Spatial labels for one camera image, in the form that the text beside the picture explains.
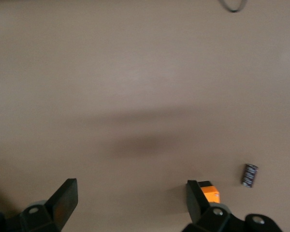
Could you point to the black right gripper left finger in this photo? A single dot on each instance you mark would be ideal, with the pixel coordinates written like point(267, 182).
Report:
point(62, 207)

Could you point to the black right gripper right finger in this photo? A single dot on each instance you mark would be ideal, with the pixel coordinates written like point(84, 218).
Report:
point(195, 205)

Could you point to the orange box with hole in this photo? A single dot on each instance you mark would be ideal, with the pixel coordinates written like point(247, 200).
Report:
point(211, 193)

